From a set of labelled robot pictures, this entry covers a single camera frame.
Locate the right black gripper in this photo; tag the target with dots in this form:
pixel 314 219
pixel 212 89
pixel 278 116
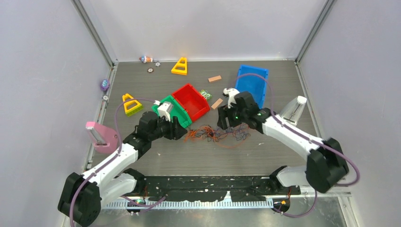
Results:
pixel 222 110

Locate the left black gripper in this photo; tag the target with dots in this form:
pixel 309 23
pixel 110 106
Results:
pixel 176 131

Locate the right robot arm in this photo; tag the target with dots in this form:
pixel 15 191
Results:
pixel 325 162

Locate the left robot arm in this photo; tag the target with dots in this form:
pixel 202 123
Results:
pixel 84 195

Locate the green plastic bin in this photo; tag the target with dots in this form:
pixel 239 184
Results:
pixel 177 110

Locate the wooden block near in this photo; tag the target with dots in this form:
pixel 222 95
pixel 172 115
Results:
pixel 216 104

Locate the wooden block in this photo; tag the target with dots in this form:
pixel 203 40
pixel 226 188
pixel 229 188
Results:
pixel 214 79
pixel 216 104

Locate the red plastic bin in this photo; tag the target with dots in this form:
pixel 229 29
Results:
pixel 191 101

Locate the green small toy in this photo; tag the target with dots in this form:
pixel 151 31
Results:
pixel 206 94

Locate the wooden block far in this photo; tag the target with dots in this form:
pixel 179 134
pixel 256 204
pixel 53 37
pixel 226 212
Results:
pixel 214 79

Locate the blue plastic bin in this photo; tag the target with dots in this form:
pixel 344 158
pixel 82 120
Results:
pixel 252 79

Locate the yellow triangle block near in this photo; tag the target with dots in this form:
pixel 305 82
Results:
pixel 131 105

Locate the yellow triangle block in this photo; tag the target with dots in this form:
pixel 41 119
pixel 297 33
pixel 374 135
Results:
pixel 131 105
pixel 181 67

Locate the yellow triangle block far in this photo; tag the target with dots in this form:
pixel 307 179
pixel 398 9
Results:
pixel 181 67

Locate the white tape dispenser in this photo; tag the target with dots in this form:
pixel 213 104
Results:
pixel 292 112

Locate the pink tape dispenser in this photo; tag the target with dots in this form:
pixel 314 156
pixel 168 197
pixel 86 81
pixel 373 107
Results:
pixel 104 139

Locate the small figurine toy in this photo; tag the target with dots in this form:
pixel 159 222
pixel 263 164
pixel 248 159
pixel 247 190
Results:
pixel 146 59

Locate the purple round toy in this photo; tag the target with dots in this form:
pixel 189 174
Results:
pixel 105 84

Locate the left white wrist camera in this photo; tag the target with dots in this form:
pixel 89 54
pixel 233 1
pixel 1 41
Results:
pixel 164 109

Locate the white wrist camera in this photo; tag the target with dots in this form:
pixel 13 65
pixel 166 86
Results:
pixel 230 93
pixel 164 109

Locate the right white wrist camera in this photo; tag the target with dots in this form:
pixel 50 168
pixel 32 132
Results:
pixel 230 93

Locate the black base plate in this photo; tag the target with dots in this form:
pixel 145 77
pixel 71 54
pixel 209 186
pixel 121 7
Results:
pixel 210 188

